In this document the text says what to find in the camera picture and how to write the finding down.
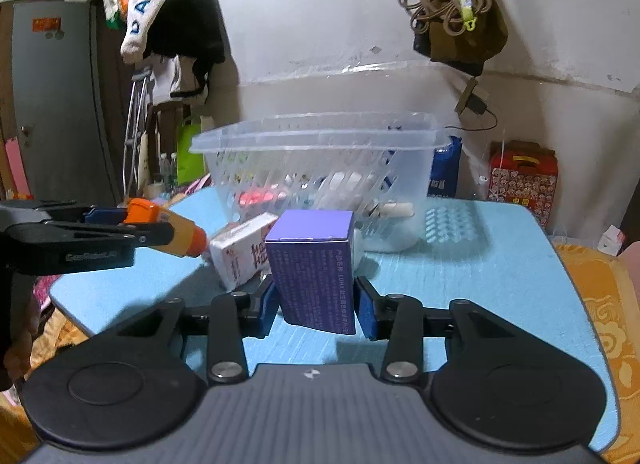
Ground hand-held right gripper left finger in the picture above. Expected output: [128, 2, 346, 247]
[116, 275, 277, 386]

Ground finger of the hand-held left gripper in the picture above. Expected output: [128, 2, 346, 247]
[0, 222, 174, 276]
[35, 201, 132, 226]

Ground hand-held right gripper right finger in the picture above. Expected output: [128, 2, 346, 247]
[353, 275, 517, 385]

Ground purple cardboard box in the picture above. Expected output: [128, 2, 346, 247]
[264, 209, 359, 336]

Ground orange glue bottle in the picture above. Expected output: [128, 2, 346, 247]
[124, 198, 209, 258]

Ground person's left hand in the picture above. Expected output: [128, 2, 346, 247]
[0, 294, 35, 391]

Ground pink board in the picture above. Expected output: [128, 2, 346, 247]
[4, 136, 32, 196]

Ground white and pink carton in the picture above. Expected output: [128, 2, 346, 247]
[208, 212, 279, 293]

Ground metal crutches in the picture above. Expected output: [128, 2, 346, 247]
[121, 69, 152, 201]

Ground red packet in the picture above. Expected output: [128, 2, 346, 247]
[238, 188, 292, 211]

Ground green bag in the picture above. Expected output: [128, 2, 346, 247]
[175, 116, 209, 186]

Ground grey door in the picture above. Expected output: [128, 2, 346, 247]
[11, 0, 122, 206]

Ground clear plastic basket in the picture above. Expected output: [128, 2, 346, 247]
[188, 111, 454, 253]

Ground blue shopping bag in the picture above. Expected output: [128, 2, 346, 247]
[427, 136, 464, 198]

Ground black and white garment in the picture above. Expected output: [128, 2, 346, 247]
[144, 0, 229, 105]

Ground red patterned gift box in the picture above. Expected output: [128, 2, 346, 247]
[487, 140, 559, 233]

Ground orange white green cloth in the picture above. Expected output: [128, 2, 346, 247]
[102, 0, 135, 31]

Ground orange patterned blanket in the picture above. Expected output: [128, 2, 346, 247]
[549, 241, 640, 464]

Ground small white box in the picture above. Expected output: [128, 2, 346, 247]
[597, 224, 626, 253]

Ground brown hanging bag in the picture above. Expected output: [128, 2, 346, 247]
[412, 0, 509, 78]

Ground charger with black cable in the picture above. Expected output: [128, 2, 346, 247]
[454, 76, 499, 133]

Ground coiled brown cord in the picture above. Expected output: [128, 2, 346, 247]
[398, 0, 494, 38]

